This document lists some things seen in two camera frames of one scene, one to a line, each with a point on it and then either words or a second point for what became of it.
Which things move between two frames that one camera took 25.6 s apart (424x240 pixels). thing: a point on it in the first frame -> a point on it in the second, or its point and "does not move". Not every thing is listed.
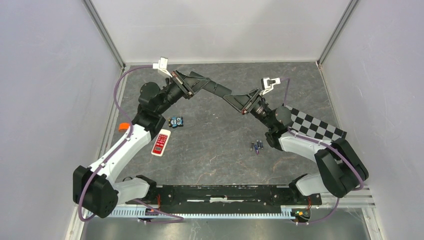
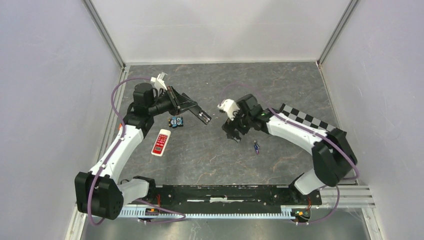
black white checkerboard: [312, 127] does not move
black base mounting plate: [232, 197] does not move
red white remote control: [161, 142] does not move
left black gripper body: [188, 91] -> [173, 97]
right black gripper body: [245, 108] -> [241, 122]
